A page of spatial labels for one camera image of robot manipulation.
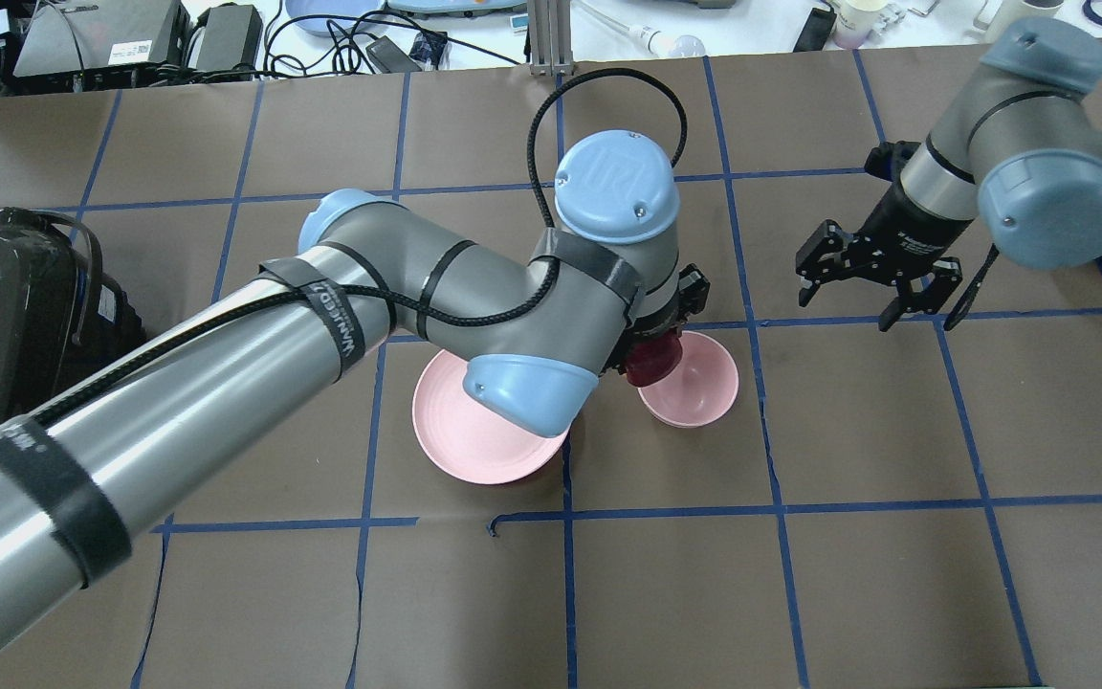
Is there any red apple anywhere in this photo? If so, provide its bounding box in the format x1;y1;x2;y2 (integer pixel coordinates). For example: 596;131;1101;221
624;329;683;388

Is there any black power adapter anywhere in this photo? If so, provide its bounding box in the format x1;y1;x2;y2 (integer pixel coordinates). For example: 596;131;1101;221
188;3;262;73

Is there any aluminium frame post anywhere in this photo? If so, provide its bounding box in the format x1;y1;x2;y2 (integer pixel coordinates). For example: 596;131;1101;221
526;0;576;76

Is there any blue plate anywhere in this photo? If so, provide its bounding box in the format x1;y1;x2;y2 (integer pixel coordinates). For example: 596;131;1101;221
284;0;386;36

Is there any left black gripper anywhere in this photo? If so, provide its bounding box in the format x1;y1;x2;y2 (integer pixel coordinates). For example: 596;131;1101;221
608;263;710;374

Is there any pink bowl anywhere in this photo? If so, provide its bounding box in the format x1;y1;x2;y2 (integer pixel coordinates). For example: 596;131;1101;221
638;331;739;429

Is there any purple white cup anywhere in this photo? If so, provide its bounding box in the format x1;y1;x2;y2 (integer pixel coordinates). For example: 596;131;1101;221
830;0;892;51

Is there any pink plate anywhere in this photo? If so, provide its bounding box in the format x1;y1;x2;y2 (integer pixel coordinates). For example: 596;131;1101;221
411;349;568;485

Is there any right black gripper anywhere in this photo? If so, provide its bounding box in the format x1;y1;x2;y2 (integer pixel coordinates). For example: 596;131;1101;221
795;182;974;332

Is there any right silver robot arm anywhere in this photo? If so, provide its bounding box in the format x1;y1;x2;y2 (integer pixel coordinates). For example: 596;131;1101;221
793;17;1102;331

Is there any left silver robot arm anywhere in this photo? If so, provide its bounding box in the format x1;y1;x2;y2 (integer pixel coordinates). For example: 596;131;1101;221
0;130;679;652

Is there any dark grey rice cooker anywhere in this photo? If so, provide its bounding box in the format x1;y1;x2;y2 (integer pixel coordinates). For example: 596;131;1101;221
0;208;145;423

